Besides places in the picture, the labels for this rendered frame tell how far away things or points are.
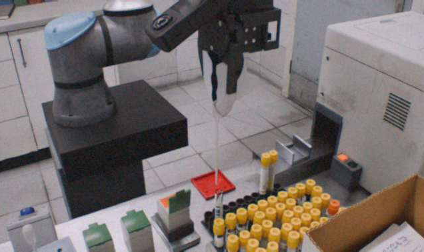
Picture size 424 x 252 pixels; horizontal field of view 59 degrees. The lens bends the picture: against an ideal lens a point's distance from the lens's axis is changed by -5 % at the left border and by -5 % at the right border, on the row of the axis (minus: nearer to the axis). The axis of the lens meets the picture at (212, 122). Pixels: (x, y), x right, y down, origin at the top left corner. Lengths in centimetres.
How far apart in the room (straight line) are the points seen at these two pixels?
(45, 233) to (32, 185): 169
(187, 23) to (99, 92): 49
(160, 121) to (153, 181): 135
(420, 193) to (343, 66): 28
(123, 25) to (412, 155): 63
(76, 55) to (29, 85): 141
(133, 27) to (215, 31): 42
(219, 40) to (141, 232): 33
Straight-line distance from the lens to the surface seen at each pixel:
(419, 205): 70
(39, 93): 229
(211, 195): 77
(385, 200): 64
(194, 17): 45
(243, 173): 84
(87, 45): 86
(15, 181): 245
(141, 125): 87
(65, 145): 85
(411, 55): 71
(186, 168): 228
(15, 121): 234
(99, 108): 90
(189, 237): 69
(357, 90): 78
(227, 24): 47
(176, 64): 320
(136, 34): 89
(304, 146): 83
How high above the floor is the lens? 140
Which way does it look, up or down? 31 degrees down
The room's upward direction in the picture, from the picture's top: straight up
